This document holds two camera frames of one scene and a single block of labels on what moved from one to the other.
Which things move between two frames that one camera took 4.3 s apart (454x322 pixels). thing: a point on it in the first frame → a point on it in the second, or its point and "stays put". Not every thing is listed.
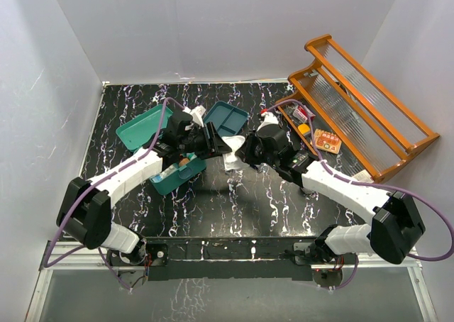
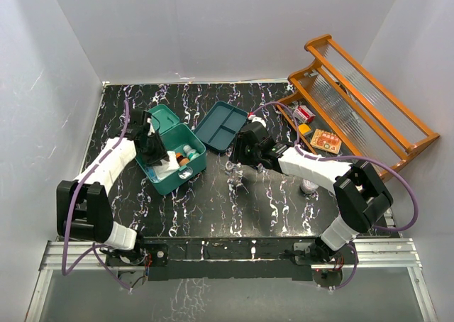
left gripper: [217, 146] → [160, 154]
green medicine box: [140, 130] stays put
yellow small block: [303, 128] stays put
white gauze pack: [231, 162] → [167, 167]
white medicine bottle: [191, 155] stays put
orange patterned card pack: [327, 141] stays put
